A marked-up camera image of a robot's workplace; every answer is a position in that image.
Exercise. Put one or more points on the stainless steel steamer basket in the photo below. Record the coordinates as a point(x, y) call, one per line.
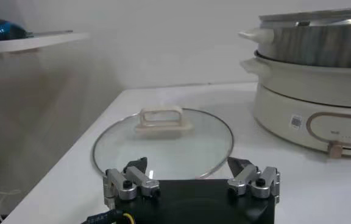
point(315, 45)

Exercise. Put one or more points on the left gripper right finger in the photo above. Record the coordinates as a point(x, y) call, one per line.
point(254, 182)

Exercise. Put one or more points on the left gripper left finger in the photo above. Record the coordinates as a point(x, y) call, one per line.
point(123, 182)

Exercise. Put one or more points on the cream electric cooker base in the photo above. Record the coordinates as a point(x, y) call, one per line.
point(300, 88)

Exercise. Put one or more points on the white side table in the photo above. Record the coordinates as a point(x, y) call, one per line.
point(26, 42)

